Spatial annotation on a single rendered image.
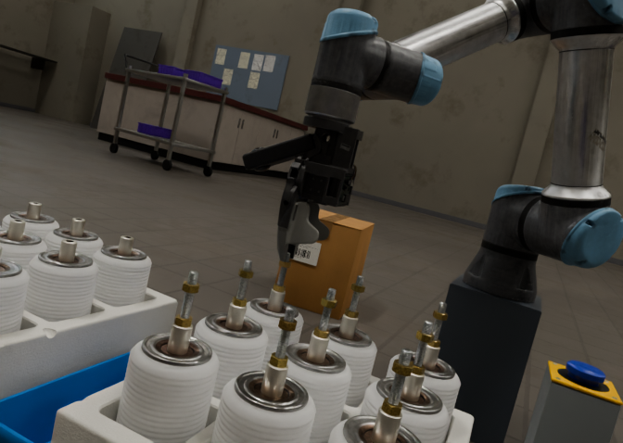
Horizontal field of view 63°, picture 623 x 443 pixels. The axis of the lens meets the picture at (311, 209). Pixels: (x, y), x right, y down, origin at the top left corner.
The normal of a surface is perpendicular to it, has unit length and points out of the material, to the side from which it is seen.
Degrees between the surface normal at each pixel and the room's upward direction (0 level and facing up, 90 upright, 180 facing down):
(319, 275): 89
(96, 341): 90
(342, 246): 90
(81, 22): 90
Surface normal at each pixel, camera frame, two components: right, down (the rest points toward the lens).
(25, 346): 0.88, 0.25
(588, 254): 0.40, 0.31
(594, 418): -0.38, 0.00
